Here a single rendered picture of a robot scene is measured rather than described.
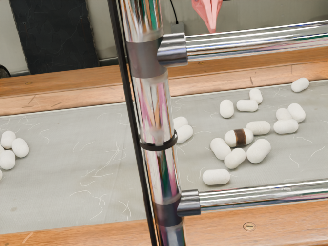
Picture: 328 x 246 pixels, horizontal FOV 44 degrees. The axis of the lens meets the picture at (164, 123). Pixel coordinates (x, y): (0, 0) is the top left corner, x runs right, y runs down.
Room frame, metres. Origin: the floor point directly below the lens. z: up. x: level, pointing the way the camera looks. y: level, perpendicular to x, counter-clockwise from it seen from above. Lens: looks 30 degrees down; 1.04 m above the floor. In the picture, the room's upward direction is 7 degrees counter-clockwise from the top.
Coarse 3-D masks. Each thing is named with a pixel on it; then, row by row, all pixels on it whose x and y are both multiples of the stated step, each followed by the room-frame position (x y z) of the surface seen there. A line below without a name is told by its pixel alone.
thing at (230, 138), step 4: (244, 128) 0.44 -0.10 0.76; (228, 132) 0.44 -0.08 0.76; (232, 132) 0.43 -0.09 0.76; (248, 132) 0.43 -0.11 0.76; (228, 136) 0.43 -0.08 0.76; (232, 136) 0.43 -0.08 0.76; (248, 136) 0.43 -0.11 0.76; (252, 136) 0.43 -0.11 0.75; (228, 140) 0.43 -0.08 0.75; (232, 140) 0.43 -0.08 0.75; (248, 140) 0.43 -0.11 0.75; (252, 140) 0.43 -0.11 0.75; (228, 144) 0.43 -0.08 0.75; (232, 144) 0.43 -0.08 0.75
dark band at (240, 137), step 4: (240, 128) 0.44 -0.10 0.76; (236, 132) 0.43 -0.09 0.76; (240, 132) 0.43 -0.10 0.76; (244, 132) 0.43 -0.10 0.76; (236, 136) 0.43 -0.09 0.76; (240, 136) 0.43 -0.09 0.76; (244, 136) 0.43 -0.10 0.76; (236, 140) 0.43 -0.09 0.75; (240, 140) 0.43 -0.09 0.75; (244, 140) 0.43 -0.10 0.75; (236, 144) 0.43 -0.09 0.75; (240, 144) 0.43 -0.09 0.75; (244, 144) 0.43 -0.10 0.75
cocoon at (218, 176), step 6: (204, 174) 0.37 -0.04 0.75; (210, 174) 0.36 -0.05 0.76; (216, 174) 0.36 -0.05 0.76; (222, 174) 0.36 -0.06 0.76; (228, 174) 0.36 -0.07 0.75; (204, 180) 0.36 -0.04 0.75; (210, 180) 0.36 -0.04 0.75; (216, 180) 0.36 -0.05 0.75; (222, 180) 0.36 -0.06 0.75; (228, 180) 0.36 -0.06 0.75
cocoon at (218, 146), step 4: (212, 140) 0.43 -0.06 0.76; (216, 140) 0.42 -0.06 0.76; (220, 140) 0.42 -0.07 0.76; (212, 144) 0.42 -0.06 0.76; (216, 144) 0.42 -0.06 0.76; (220, 144) 0.41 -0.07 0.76; (224, 144) 0.41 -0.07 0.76; (212, 148) 0.42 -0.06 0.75; (216, 148) 0.41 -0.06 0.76; (220, 148) 0.41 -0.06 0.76; (224, 148) 0.41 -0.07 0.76; (228, 148) 0.41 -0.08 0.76; (216, 152) 0.41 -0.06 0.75; (220, 152) 0.40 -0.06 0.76; (224, 152) 0.40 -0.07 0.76; (228, 152) 0.40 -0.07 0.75; (216, 156) 0.41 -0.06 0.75; (220, 156) 0.40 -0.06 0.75; (224, 156) 0.40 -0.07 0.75
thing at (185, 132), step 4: (180, 128) 0.47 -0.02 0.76; (184, 128) 0.46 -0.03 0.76; (188, 128) 0.47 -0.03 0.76; (180, 132) 0.46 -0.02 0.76; (184, 132) 0.46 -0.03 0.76; (188, 132) 0.46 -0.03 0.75; (192, 132) 0.47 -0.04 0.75; (176, 136) 0.45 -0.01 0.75; (180, 136) 0.45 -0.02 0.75; (184, 136) 0.45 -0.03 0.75; (188, 136) 0.46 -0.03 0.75; (180, 140) 0.45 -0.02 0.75; (184, 140) 0.45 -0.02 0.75
